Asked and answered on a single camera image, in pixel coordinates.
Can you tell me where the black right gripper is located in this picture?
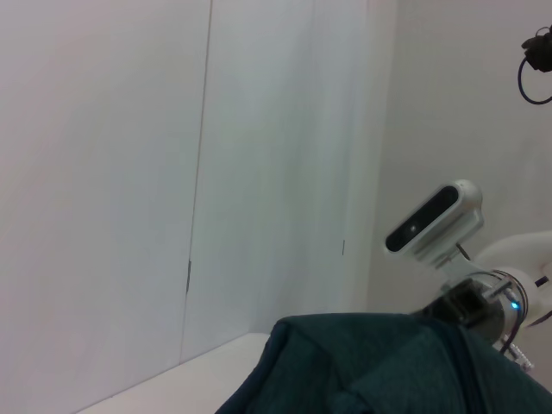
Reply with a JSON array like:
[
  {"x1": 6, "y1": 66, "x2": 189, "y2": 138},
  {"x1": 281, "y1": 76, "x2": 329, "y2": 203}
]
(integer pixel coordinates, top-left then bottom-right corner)
[{"x1": 413, "y1": 279, "x2": 504, "y2": 344}]

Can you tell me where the dark teal fabric lunch bag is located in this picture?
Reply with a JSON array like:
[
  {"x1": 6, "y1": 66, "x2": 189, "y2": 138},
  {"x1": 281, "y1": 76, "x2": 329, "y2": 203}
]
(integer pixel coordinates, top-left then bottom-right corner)
[{"x1": 214, "y1": 312, "x2": 552, "y2": 414}]

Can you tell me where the grey right gripper cable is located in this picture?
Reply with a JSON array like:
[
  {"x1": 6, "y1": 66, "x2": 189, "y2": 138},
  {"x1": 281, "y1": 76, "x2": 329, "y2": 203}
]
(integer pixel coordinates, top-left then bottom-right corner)
[{"x1": 498, "y1": 329, "x2": 536, "y2": 371}]

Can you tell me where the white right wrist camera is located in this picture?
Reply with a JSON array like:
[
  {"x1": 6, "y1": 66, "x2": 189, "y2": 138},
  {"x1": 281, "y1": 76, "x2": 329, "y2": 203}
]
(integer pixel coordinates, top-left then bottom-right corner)
[{"x1": 384, "y1": 179, "x2": 484, "y2": 272}]

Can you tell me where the dark hanging cable loop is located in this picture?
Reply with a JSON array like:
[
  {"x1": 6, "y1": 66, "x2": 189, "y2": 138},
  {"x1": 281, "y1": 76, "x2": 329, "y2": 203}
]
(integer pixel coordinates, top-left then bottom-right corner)
[{"x1": 517, "y1": 24, "x2": 552, "y2": 105}]

